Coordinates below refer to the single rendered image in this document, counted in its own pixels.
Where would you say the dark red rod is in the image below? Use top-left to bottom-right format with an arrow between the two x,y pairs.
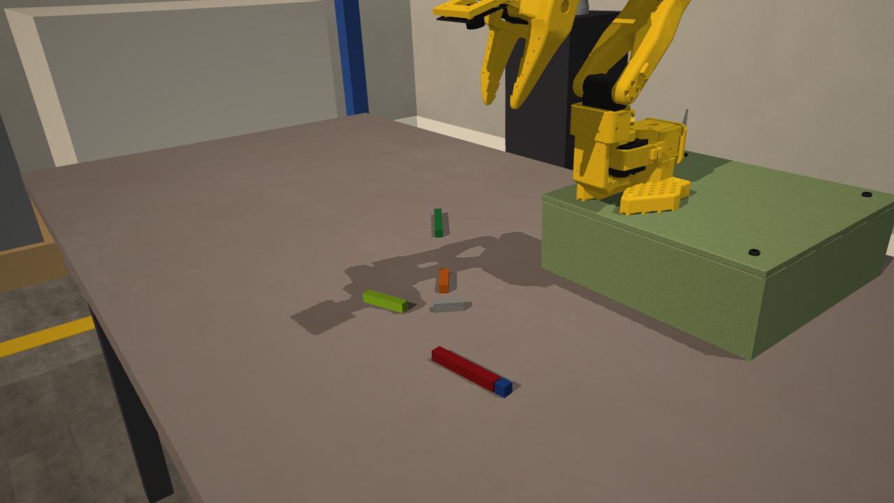
432,346 -> 501,392

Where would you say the blue cube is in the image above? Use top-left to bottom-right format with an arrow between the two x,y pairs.
494,378 -> 512,398

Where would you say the orange rod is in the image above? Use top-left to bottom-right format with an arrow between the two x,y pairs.
439,268 -> 449,293

